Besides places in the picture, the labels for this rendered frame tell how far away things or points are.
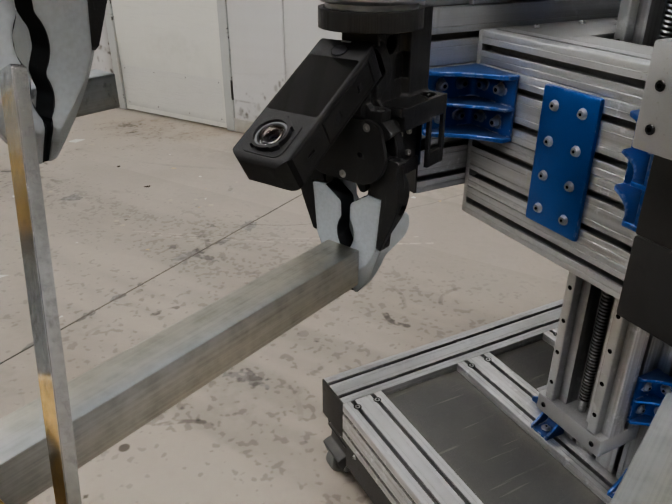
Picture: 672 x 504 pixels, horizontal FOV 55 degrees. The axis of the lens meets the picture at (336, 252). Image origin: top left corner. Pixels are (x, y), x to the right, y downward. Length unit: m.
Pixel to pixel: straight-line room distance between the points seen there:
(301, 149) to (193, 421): 1.31
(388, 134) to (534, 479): 0.90
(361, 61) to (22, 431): 0.28
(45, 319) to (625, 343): 0.86
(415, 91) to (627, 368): 0.66
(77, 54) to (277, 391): 1.43
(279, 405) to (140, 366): 1.29
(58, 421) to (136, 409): 0.09
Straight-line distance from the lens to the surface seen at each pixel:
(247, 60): 3.62
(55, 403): 0.28
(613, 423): 1.10
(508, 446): 1.28
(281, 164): 0.37
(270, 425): 1.60
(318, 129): 0.39
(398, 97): 0.47
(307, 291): 0.44
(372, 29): 0.42
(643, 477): 0.34
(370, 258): 0.47
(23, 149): 0.28
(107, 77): 0.60
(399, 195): 0.44
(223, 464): 1.52
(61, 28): 0.32
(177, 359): 0.37
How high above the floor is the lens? 1.08
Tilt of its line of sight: 27 degrees down
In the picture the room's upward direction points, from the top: straight up
